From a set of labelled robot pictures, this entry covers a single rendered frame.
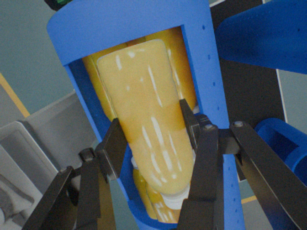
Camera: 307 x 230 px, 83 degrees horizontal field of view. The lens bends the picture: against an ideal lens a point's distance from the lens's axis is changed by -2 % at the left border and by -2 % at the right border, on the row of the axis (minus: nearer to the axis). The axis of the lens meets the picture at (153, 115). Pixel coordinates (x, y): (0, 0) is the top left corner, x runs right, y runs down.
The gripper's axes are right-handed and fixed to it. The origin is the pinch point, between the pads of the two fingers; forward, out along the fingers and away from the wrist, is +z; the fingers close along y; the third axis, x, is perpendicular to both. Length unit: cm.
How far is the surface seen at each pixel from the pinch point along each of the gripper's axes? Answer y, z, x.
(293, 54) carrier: 43, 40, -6
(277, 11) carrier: 46, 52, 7
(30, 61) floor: -95, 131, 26
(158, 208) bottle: -7.1, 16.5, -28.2
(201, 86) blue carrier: 7.6, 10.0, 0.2
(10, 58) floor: -109, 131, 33
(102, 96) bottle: -11.1, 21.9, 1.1
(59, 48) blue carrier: -10.8, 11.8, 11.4
